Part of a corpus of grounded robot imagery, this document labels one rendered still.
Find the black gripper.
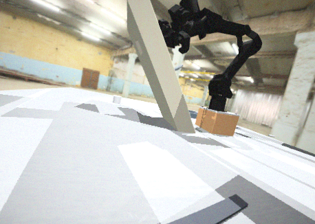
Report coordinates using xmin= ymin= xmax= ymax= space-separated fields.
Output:
xmin=158 ymin=19 xmax=193 ymax=54

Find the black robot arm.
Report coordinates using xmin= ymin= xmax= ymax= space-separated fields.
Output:
xmin=168 ymin=0 xmax=262 ymax=112

